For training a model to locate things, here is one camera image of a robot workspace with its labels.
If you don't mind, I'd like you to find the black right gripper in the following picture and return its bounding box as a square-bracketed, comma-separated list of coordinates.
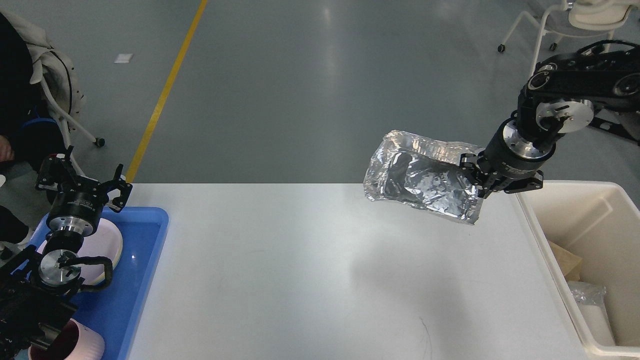
[458, 119, 556, 199]

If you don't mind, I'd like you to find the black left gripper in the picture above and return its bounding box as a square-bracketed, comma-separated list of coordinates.
[35, 145, 133, 238]

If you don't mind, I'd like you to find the pink plate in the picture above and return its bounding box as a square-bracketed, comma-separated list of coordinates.
[37, 218, 123, 287]

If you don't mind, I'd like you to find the foil tray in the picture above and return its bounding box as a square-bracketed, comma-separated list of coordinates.
[363, 130, 483, 225]
[567, 281, 607, 307]

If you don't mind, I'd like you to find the pink ribbed mug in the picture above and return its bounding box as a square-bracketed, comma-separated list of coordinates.
[27, 319, 106, 360]

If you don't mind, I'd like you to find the white paper cup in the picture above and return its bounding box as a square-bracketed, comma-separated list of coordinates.
[578, 303, 615, 346]

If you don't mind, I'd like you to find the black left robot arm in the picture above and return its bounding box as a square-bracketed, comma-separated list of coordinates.
[0, 146, 133, 360]

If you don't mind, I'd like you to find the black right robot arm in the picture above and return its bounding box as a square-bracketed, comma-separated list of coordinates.
[459, 39, 640, 199]

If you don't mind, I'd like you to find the person's hand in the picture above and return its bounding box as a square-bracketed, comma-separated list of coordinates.
[0, 135, 15, 163]

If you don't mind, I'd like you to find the person in black clothes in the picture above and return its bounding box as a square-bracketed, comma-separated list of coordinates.
[0, 12, 66, 256]

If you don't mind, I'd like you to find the white chair with jacket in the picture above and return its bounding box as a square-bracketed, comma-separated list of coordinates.
[39, 76, 106, 148]

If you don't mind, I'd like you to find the beige jacket on chair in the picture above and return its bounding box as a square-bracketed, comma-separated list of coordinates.
[1, 10, 86, 121]

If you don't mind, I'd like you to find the white plastic bin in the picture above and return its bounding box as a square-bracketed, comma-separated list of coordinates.
[517, 180, 640, 360]

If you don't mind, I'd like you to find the blue plastic tray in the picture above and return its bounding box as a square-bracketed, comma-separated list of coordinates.
[15, 206, 169, 360]

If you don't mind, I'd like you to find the white chair on casters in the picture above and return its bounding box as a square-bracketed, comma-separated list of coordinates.
[497, 0, 639, 73]

